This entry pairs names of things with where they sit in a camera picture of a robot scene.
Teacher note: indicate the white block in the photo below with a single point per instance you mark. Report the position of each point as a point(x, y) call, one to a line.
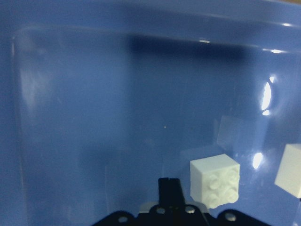
point(214, 181)
point(289, 173)

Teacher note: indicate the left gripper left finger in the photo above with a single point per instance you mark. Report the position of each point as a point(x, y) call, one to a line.
point(159, 214)

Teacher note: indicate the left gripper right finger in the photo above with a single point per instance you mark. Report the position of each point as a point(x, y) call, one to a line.
point(191, 215)

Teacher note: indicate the blue plastic tray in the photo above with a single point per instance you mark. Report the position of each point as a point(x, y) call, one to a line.
point(100, 98)

